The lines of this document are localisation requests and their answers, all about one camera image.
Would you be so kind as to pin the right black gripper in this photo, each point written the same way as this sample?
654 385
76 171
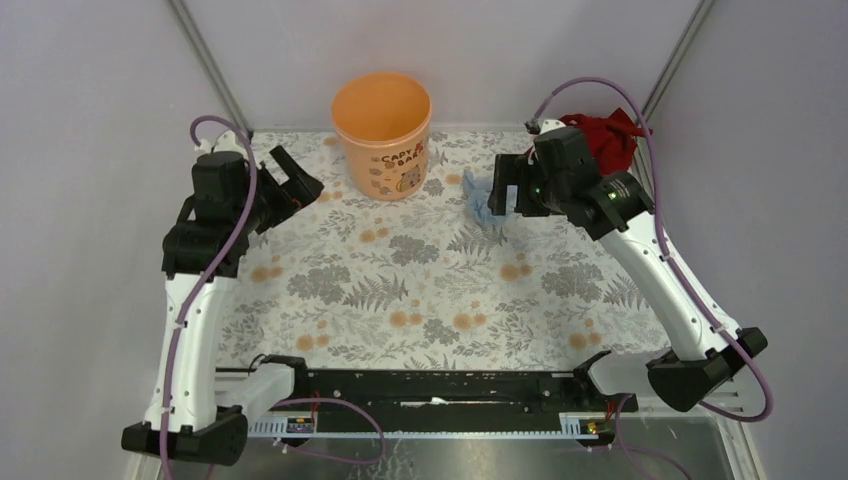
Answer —
514 170

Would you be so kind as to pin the white slotted cable duct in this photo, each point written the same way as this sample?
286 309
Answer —
563 427

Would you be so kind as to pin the red crumpled cloth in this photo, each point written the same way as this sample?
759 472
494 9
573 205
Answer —
611 139

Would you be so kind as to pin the orange plastic trash bin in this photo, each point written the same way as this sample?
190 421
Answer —
382 120

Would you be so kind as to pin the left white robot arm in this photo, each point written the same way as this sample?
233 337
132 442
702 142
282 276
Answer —
186 419

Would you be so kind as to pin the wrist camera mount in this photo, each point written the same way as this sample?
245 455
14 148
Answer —
537 127
227 142

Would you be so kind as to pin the floral patterned table mat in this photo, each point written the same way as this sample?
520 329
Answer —
419 284

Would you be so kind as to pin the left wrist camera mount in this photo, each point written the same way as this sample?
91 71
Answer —
227 142

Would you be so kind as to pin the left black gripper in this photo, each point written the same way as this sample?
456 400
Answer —
299 190

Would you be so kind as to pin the light blue trash bag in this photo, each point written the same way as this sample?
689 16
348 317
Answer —
477 191

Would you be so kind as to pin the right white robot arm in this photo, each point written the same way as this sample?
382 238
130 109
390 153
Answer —
707 346

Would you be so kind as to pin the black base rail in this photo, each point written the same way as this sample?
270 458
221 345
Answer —
392 399

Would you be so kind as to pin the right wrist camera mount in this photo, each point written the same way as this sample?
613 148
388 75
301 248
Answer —
537 127

